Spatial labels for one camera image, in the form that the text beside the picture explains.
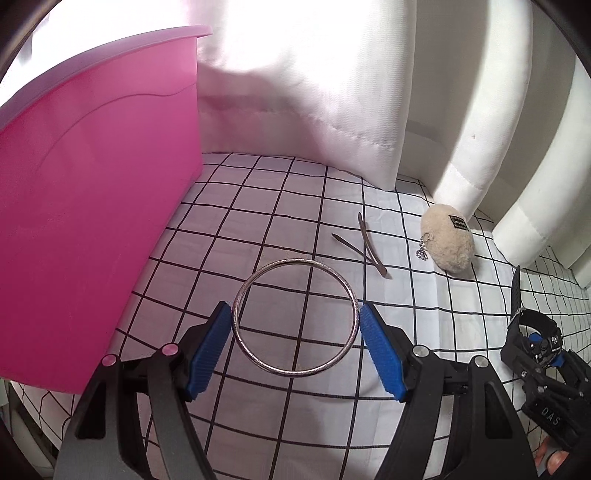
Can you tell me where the silver bangle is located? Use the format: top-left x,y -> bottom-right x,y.
232,259 -> 359,378

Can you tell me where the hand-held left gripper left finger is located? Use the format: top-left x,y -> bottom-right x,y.
55,301 -> 232,480

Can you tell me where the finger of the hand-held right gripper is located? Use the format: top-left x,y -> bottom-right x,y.
547,348 -> 591,402
501,330 -> 544,393

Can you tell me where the beige plush keychain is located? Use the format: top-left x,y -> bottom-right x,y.
417,202 -> 475,278

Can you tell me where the sheer white curtain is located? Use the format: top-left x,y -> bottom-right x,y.
28,0 -> 419,191

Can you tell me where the thick white curtain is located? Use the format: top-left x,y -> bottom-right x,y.
394,0 -> 591,289

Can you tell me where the pink plastic storage box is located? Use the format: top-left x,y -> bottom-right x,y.
0,25 -> 214,396

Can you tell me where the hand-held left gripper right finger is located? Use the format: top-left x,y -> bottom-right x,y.
359,301 -> 539,480

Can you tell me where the person's right hand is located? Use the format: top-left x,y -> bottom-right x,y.
532,435 -> 577,480

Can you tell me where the straight metal hair pin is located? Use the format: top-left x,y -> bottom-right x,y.
331,233 -> 371,260

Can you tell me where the white checked tablecloth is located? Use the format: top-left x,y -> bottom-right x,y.
9,152 -> 591,480

